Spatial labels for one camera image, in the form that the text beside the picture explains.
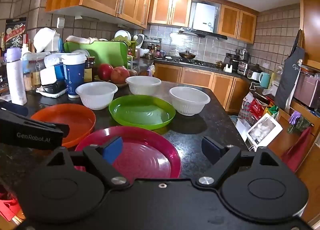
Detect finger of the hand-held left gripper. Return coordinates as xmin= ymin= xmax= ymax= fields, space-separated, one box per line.
xmin=0 ymin=109 xmax=70 ymax=139
xmin=0 ymin=100 xmax=29 ymax=119

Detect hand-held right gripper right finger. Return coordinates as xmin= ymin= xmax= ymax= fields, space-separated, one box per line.
xmin=196 ymin=136 xmax=278 ymax=187

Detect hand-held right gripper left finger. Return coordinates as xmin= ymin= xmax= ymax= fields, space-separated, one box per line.
xmin=46 ymin=136 xmax=128 ymax=188

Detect pink plastic plate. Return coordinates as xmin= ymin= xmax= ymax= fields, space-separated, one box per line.
xmin=75 ymin=126 xmax=182 ymax=179

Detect white ribbed plastic bowl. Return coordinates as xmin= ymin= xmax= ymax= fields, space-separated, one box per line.
xmin=125 ymin=76 xmax=162 ymax=95
xmin=169 ymin=86 xmax=211 ymax=117
xmin=75 ymin=81 xmax=118 ymax=110

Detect orange plastic plate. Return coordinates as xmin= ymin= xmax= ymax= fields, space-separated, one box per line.
xmin=30 ymin=103 xmax=96 ymax=148

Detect white bottle purple cap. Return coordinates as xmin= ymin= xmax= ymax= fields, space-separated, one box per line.
xmin=5 ymin=47 xmax=28 ymax=106

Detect black item on white tray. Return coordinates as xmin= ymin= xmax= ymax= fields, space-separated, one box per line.
xmin=36 ymin=80 xmax=68 ymax=98

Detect clear glass jar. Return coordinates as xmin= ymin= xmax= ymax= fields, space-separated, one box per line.
xmin=27 ymin=53 xmax=47 ymax=93

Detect green plastic plate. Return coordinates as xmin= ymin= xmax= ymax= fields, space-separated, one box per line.
xmin=109 ymin=95 xmax=176 ymax=131

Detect blue paper cup white lid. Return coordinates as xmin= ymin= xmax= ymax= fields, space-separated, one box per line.
xmin=61 ymin=53 xmax=87 ymax=99

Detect red gift bag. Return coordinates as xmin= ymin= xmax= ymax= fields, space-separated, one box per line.
xmin=237 ymin=97 xmax=271 ymax=121

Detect beige fruit tray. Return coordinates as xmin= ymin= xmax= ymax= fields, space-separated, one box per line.
xmin=94 ymin=75 xmax=131 ymax=89

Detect dark glass jar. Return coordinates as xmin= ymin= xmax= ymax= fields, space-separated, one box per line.
xmin=84 ymin=56 xmax=96 ymax=83

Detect wooden lower cabinets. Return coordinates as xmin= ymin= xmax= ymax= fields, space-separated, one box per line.
xmin=153 ymin=63 xmax=251 ymax=114

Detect red apple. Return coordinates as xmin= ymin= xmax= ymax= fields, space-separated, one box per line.
xmin=110 ymin=66 xmax=130 ymax=85
xmin=97 ymin=63 xmax=114 ymax=82

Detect black printed bag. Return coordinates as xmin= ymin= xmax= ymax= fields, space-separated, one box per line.
xmin=5 ymin=17 xmax=27 ymax=51

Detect white plastic container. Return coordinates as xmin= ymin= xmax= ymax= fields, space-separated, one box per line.
xmin=33 ymin=27 xmax=61 ymax=53

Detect gas stove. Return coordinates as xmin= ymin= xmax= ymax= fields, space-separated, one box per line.
xmin=178 ymin=59 xmax=218 ymax=68

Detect teal mug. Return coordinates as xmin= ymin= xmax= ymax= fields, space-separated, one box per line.
xmin=258 ymin=72 xmax=272 ymax=88

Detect red cloth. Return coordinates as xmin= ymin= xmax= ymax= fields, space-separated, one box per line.
xmin=281 ymin=126 xmax=313 ymax=173

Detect purple rubber glove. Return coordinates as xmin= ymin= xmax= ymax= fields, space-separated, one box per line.
xmin=288 ymin=110 xmax=302 ymax=125

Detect green cutting board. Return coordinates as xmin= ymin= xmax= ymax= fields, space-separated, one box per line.
xmin=64 ymin=41 xmax=129 ymax=70

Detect black wok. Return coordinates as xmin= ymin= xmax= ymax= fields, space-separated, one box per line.
xmin=178 ymin=51 xmax=197 ymax=60

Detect green dish rack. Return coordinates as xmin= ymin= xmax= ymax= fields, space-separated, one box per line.
xmin=112 ymin=30 xmax=137 ymax=61

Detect dark apron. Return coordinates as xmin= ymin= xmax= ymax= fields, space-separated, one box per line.
xmin=275 ymin=46 xmax=306 ymax=111

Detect pink metallic appliance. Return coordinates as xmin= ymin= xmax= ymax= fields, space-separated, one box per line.
xmin=293 ymin=71 xmax=320 ymax=110

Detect range hood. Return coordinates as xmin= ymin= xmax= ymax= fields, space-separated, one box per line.
xmin=178 ymin=27 xmax=228 ymax=40

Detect white water heater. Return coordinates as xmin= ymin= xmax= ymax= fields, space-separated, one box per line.
xmin=193 ymin=2 xmax=217 ymax=33

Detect tall wooden cabinet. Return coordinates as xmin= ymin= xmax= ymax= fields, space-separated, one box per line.
xmin=293 ymin=0 xmax=320 ymax=70

